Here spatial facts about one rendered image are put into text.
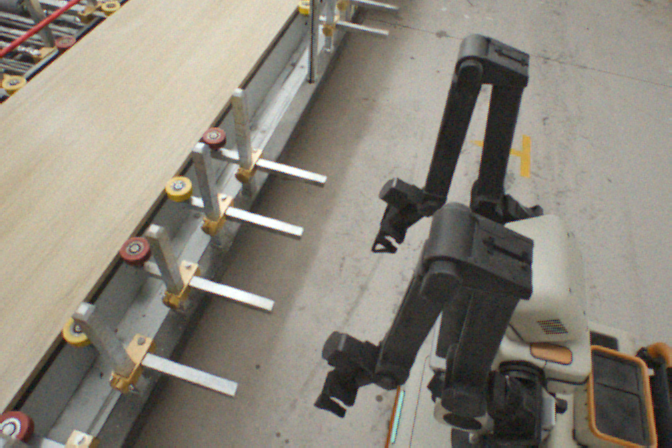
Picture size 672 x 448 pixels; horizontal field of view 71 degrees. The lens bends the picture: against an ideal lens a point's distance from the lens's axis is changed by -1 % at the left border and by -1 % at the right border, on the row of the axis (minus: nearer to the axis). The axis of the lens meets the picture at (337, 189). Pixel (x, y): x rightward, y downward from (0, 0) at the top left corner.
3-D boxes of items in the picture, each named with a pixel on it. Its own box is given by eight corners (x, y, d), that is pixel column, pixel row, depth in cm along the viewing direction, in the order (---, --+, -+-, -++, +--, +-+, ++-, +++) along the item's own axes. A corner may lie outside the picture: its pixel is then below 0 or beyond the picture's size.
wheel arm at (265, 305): (275, 306, 140) (274, 299, 137) (271, 317, 138) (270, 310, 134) (142, 265, 146) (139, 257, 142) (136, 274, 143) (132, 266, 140)
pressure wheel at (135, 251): (127, 280, 140) (116, 259, 131) (132, 257, 145) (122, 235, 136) (155, 279, 141) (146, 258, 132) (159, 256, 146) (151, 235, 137)
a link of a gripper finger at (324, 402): (299, 408, 99) (322, 401, 93) (310, 377, 104) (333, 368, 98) (325, 423, 101) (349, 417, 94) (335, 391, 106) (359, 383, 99)
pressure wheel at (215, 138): (209, 167, 171) (205, 144, 163) (203, 152, 176) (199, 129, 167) (231, 161, 174) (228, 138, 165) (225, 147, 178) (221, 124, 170)
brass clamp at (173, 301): (202, 273, 145) (200, 265, 142) (181, 312, 137) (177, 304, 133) (184, 268, 146) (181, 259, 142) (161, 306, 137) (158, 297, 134)
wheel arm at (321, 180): (326, 183, 171) (327, 175, 167) (323, 190, 168) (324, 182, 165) (214, 153, 176) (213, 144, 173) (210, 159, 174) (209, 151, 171)
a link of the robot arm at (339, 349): (401, 388, 83) (411, 342, 89) (349, 358, 80) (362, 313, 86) (363, 397, 92) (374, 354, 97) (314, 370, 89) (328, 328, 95)
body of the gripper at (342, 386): (322, 393, 95) (343, 386, 90) (337, 348, 102) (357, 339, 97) (348, 408, 97) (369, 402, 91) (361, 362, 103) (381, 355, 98)
